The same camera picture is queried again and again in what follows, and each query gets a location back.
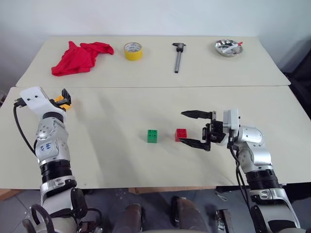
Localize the red toy brick cube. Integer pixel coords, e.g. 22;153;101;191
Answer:
175;128;189;142

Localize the white pen with red tip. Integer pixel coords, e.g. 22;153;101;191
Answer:
222;41;244;55

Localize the red crumpled cloth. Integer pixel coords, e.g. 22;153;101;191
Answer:
51;41;115;77

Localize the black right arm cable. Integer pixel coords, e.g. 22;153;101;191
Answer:
228;142;255;219

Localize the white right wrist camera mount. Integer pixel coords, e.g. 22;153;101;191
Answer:
222;108;242;144

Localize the yellow toy brick cube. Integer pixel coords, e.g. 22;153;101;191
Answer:
54;95;74;113

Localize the grey vernier caliper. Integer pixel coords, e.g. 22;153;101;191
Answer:
172;42;188;74

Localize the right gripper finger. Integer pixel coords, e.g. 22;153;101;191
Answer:
180;110;212;120
177;138;210;151

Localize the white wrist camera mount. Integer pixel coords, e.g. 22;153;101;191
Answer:
222;108;242;144
19;85;67;119

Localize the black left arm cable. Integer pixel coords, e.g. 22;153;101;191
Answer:
12;98;37;156

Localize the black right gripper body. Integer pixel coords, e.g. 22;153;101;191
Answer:
202;111;230;145

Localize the green toy brick cube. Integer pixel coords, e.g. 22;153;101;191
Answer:
146;129;159;144

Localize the black bulky furniture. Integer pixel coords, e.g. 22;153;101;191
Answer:
278;31;311;102

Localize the round metal dish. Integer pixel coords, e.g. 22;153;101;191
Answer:
214;39;244;58

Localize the yellow tape roll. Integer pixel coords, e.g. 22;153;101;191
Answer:
123;42;144;62

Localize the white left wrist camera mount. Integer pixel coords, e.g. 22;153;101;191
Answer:
19;85;67;119

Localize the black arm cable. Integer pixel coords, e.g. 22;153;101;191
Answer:
228;142;255;219
12;98;37;156

